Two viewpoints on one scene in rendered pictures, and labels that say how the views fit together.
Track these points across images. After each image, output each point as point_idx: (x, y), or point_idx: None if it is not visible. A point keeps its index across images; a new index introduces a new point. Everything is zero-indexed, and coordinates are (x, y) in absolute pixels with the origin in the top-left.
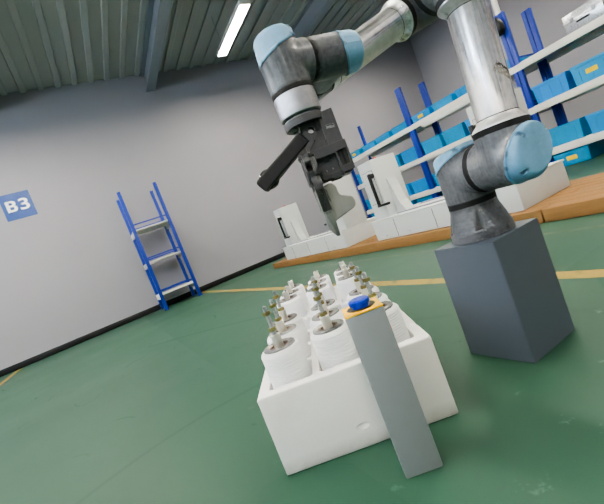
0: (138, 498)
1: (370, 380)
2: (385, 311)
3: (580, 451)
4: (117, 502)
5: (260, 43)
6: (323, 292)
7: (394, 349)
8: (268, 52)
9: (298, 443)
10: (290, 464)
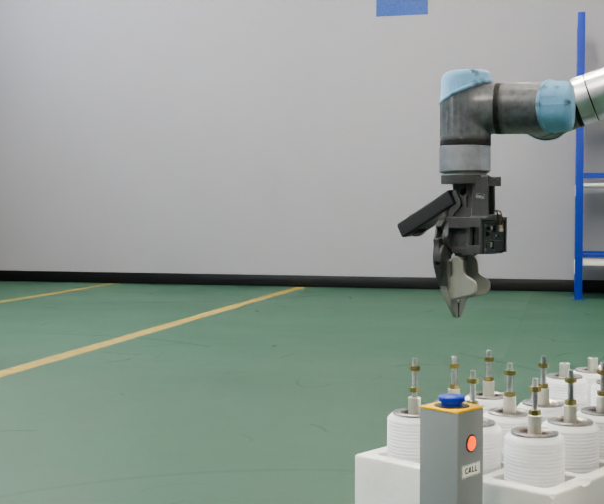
0: (244, 497)
1: (420, 484)
2: (458, 421)
3: None
4: (229, 490)
5: (441, 84)
6: None
7: (452, 466)
8: (442, 98)
9: None
10: None
